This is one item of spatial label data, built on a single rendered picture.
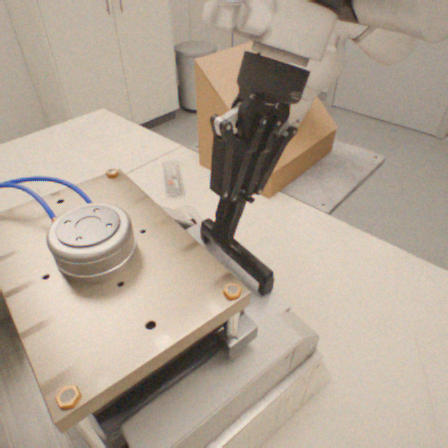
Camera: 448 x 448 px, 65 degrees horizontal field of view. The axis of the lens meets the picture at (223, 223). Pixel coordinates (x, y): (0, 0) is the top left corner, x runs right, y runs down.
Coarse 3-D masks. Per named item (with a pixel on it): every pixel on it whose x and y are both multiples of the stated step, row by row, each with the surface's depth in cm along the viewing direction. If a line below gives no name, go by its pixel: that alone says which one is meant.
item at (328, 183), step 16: (336, 144) 127; (320, 160) 119; (336, 160) 119; (352, 160) 119; (368, 160) 119; (384, 160) 121; (304, 176) 111; (320, 176) 111; (336, 176) 111; (352, 176) 111; (368, 176) 114; (288, 192) 105; (304, 192) 105; (320, 192) 105; (336, 192) 105; (352, 192) 108; (320, 208) 99; (336, 208) 102
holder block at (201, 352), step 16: (192, 352) 40; (208, 352) 41; (176, 368) 38; (192, 368) 41; (144, 384) 37; (160, 384) 38; (128, 400) 36; (144, 400) 37; (96, 416) 35; (112, 416) 35
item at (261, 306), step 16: (208, 240) 57; (224, 256) 55; (240, 272) 52; (256, 288) 50; (256, 304) 48; (272, 304) 48; (288, 304) 48; (256, 320) 46; (128, 416) 37; (112, 432) 36
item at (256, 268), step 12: (204, 228) 55; (204, 240) 57; (228, 252) 52; (240, 252) 50; (240, 264) 50; (252, 264) 48; (264, 264) 48; (252, 276) 49; (264, 276) 47; (264, 288) 48
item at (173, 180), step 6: (162, 162) 113; (168, 162) 113; (174, 162) 113; (168, 168) 111; (174, 168) 111; (168, 174) 108; (174, 174) 108; (180, 174) 108; (168, 180) 106; (174, 180) 106; (180, 180) 106; (168, 186) 103; (174, 186) 103; (180, 186) 103; (168, 192) 101; (174, 192) 101; (180, 192) 101
